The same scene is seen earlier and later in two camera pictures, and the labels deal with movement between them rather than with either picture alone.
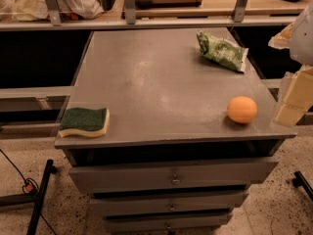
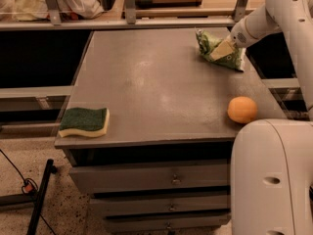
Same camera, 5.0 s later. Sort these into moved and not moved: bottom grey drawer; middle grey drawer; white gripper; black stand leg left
Moved: white gripper
Not moved: black stand leg left; bottom grey drawer; middle grey drawer
